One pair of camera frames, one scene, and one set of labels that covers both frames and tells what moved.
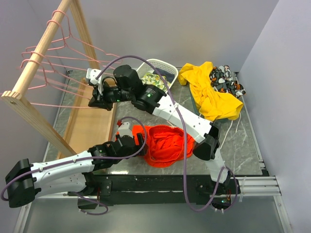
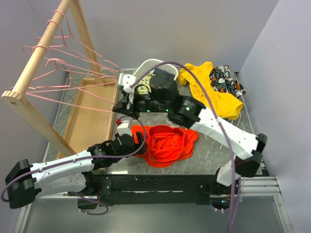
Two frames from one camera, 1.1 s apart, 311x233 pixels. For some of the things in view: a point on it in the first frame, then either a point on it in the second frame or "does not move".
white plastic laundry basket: x=165 y=64 does not move
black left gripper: x=137 y=147 does not move
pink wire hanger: x=63 y=105 → x=29 y=93
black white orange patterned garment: x=223 y=80 does not move
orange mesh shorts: x=164 y=144 does not move
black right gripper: x=99 y=100 → x=121 y=107
